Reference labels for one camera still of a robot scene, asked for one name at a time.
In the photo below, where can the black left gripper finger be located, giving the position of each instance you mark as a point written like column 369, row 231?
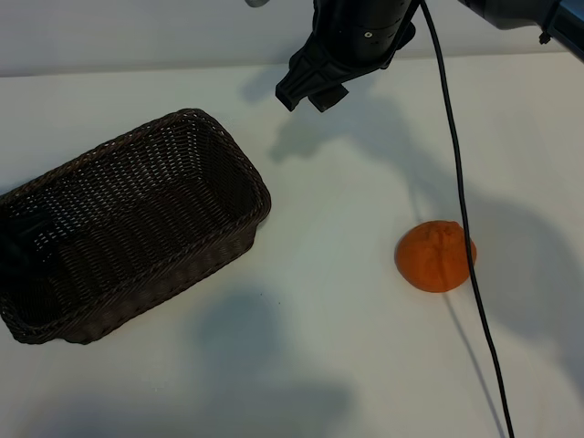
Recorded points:
column 23, row 242

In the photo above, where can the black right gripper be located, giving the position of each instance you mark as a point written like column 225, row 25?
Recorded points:
column 365, row 27

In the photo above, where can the dark brown wicker basket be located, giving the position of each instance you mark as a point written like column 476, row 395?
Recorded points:
column 146, row 205

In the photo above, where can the orange fruit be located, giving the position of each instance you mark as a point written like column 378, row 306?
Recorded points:
column 429, row 260

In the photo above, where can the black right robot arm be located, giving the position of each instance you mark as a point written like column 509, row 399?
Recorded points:
column 511, row 13

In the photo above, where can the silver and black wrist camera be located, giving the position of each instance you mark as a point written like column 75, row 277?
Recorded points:
column 256, row 3

